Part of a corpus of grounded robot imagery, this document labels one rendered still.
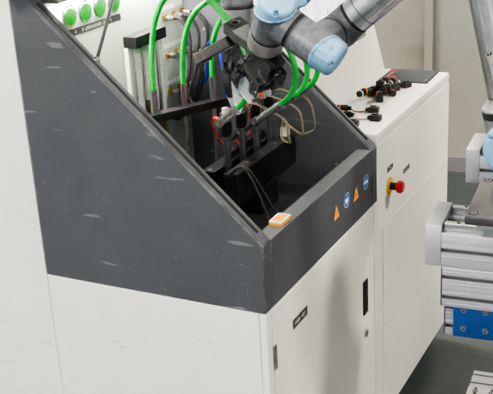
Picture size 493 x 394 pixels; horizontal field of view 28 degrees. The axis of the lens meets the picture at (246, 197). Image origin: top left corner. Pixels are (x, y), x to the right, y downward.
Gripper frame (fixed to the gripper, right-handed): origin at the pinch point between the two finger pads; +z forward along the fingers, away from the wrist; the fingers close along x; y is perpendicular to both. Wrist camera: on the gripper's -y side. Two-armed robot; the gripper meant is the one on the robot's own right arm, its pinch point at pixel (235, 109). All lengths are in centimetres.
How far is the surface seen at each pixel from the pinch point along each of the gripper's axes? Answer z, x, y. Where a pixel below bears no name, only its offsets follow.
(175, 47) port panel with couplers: -8.2, 24.8, -30.4
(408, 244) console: 58, 62, 23
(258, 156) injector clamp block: 14.9, 9.1, 1.0
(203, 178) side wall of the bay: 5.2, -33.5, 9.3
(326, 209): 22.8, -0.4, 23.1
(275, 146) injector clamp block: 14.9, 17.8, 1.5
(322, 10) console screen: -11, 67, -5
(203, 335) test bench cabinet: 42, -35, 7
